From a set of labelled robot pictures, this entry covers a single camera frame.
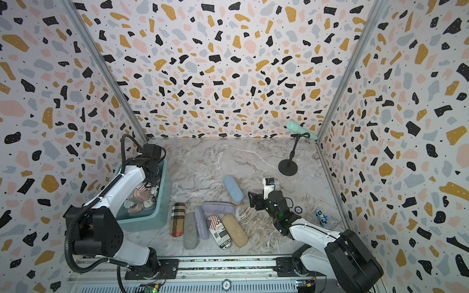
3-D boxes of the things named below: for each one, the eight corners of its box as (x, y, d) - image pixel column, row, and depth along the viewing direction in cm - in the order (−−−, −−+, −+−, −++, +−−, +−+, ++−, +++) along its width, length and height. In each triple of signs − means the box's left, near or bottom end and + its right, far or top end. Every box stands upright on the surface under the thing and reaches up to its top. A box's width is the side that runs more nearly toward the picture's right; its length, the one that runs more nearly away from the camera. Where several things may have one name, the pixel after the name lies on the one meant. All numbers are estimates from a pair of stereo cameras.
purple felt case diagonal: (201, 241, 82) (199, 238, 78) (194, 212, 91) (192, 208, 87) (211, 237, 83) (210, 233, 79) (203, 209, 92) (202, 204, 88)
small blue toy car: (318, 226, 88) (320, 224, 86) (315, 211, 93) (316, 209, 91) (328, 226, 88) (330, 224, 86) (324, 211, 93) (325, 209, 91)
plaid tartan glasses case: (171, 238, 83) (168, 235, 80) (173, 206, 93) (171, 203, 90) (185, 235, 84) (183, 233, 81) (185, 204, 94) (184, 201, 91)
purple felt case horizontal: (202, 215, 91) (200, 209, 86) (203, 207, 93) (201, 202, 88) (234, 215, 91) (234, 210, 86) (234, 208, 93) (234, 202, 88)
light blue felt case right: (235, 206, 94) (234, 201, 89) (223, 183, 103) (222, 177, 98) (245, 201, 96) (245, 196, 91) (232, 179, 105) (232, 173, 100)
